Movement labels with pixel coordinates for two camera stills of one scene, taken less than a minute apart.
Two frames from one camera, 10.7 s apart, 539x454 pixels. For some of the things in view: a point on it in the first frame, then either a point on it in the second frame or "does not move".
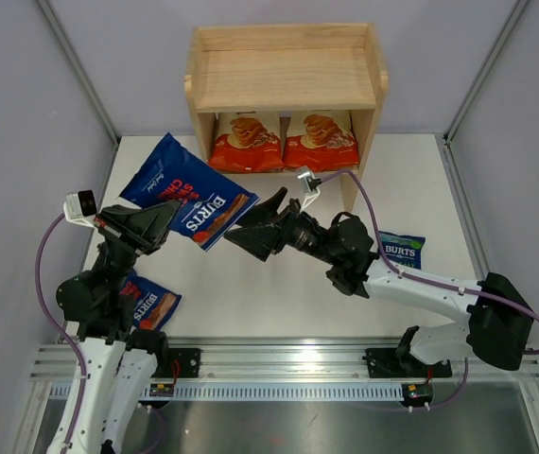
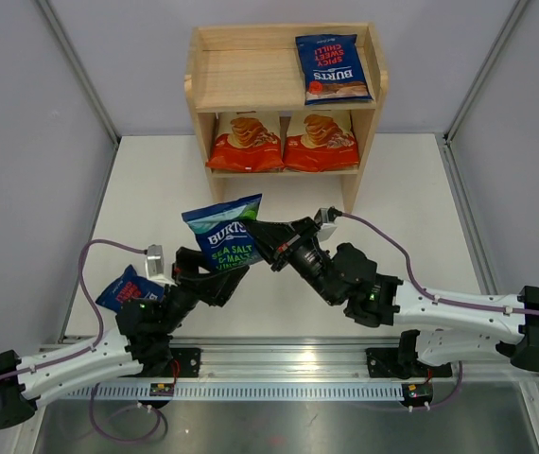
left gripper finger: [151, 236] to [217, 289]
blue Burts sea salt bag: [406, 250] to [221, 232]
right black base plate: [388, 363] does not move
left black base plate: [189, 363] does not move
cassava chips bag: [247, 148] does not move
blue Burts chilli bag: [211, 203] to [332, 70]
